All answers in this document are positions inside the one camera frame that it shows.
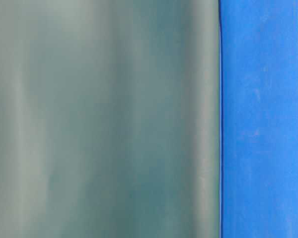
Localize green backdrop curtain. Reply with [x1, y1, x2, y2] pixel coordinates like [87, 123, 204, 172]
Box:
[0, 0, 220, 238]

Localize blue table cloth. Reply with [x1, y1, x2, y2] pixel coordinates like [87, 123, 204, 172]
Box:
[220, 0, 298, 238]

